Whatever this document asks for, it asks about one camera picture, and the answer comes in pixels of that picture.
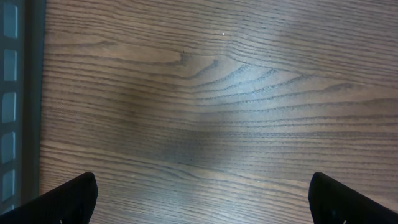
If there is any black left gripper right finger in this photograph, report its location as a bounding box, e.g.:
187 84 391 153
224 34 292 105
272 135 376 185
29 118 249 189
308 172 397 224

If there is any grey plastic mesh basket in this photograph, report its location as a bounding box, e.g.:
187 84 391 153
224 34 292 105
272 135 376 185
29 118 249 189
1 0 46 213

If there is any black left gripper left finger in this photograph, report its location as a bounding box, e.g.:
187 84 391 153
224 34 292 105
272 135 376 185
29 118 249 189
1 172 98 224

